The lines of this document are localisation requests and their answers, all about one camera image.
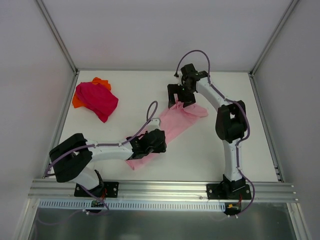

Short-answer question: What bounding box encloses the light pink t shirt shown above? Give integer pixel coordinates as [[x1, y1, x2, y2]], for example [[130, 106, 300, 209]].
[[124, 98, 209, 172]]

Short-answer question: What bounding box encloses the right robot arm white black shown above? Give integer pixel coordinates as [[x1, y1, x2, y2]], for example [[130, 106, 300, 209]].
[[167, 63, 252, 200]]

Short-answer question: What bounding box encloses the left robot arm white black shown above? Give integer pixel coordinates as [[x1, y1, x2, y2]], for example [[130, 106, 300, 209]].
[[49, 128, 167, 197]]

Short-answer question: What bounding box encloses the magenta folded t shirt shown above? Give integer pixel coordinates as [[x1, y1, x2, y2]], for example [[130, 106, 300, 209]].
[[75, 82, 119, 123]]

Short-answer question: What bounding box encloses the orange folded t shirt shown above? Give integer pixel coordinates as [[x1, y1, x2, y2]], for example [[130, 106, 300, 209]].
[[72, 77, 112, 108]]

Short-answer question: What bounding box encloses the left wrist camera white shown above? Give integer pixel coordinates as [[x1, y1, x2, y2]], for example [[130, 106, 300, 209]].
[[147, 117, 161, 132]]

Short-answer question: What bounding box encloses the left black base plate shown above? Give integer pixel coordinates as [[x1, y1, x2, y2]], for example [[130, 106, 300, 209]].
[[73, 181, 119, 199]]

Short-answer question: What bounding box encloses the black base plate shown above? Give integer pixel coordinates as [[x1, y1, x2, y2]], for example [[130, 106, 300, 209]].
[[206, 183, 252, 200], [73, 181, 119, 199]]

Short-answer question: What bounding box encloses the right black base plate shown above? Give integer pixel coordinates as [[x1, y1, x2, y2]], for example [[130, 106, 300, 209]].
[[206, 183, 252, 200]]

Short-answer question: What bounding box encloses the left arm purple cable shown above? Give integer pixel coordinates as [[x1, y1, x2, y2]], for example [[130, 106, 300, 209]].
[[43, 100, 160, 216]]

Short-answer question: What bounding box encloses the aluminium mounting rail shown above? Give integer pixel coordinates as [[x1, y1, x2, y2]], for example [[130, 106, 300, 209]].
[[27, 178, 299, 203]]

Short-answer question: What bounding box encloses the white slotted cable duct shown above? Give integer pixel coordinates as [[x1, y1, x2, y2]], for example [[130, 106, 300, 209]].
[[38, 199, 226, 212]]

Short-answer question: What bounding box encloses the right aluminium frame post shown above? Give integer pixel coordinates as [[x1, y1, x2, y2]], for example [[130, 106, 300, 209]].
[[248, 0, 301, 77]]

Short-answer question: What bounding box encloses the aluminium frame post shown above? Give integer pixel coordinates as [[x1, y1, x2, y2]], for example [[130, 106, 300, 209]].
[[248, 0, 301, 77], [34, 0, 80, 76]]

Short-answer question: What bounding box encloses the left aluminium frame post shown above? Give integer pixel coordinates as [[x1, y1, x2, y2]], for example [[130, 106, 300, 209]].
[[34, 0, 80, 76]]

